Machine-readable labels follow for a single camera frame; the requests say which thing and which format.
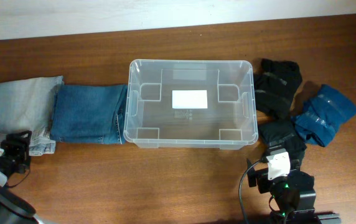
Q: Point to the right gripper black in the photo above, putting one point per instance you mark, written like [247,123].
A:
[261,177]

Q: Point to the dark blue jeans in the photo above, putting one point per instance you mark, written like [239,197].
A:
[89,114]

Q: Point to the black taped garment bundle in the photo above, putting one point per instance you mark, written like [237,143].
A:
[281,134]
[275,87]

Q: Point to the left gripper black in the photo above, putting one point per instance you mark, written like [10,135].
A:
[17,148]

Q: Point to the clear plastic storage container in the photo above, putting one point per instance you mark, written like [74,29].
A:
[229,122]

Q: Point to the blue taped garment bundle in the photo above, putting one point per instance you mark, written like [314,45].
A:
[323,115]

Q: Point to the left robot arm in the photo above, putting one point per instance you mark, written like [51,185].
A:
[13,209]

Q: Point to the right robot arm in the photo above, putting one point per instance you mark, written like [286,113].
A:
[294,195]

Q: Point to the white label in container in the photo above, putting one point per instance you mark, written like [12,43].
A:
[189,99]

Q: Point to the light blue jeans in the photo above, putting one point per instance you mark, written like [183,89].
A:
[27,105]

